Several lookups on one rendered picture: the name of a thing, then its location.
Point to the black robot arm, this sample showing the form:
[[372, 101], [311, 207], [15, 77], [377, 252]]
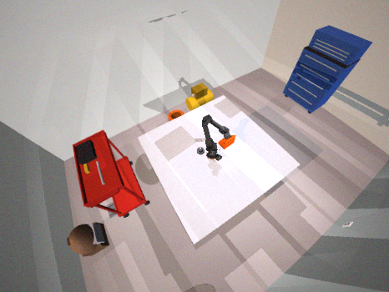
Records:
[[209, 142]]

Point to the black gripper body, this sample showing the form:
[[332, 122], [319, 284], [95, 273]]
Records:
[[218, 157]]

